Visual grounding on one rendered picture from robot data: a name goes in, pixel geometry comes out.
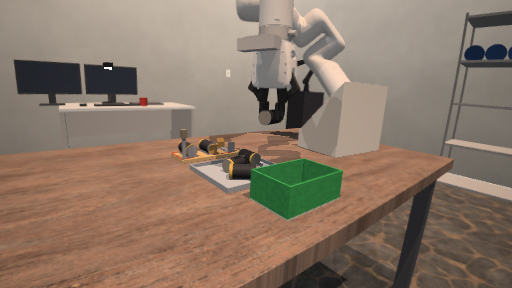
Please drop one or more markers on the green open box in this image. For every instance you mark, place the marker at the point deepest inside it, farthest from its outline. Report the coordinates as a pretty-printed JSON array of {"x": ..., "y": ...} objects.
[{"x": 294, "y": 188}]

